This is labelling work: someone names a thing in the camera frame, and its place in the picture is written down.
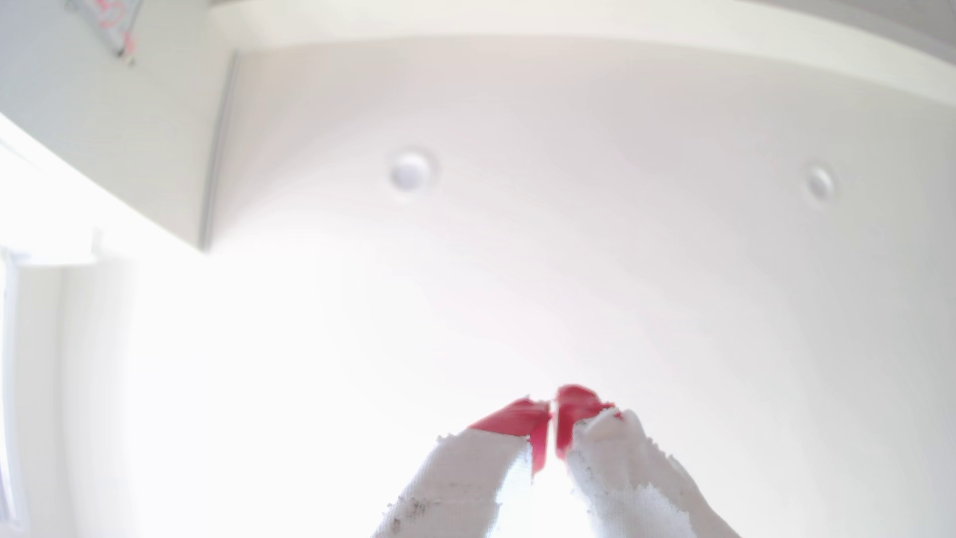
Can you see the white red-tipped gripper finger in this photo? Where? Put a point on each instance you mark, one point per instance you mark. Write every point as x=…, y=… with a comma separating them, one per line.
x=470, y=478
x=627, y=478

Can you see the round recessed ceiling light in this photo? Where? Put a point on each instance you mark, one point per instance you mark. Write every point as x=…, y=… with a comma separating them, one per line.
x=819, y=181
x=411, y=170

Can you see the wall hanging with red marks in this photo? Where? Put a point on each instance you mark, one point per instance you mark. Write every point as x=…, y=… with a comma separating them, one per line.
x=108, y=19

